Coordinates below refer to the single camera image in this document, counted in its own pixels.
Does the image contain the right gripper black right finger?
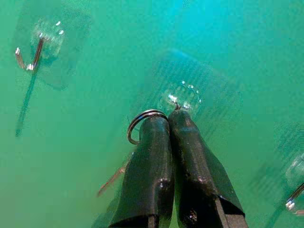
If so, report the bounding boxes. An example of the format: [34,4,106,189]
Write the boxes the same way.
[168,109,249,228]

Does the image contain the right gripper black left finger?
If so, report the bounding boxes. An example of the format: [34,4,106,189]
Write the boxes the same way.
[108,115,175,228]

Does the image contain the key bunch with white plush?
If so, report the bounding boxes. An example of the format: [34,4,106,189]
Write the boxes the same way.
[96,109,168,198]

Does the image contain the clear adhesive wall hook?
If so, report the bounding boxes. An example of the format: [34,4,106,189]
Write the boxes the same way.
[273,121,304,217]
[14,7,92,91]
[152,48,236,124]

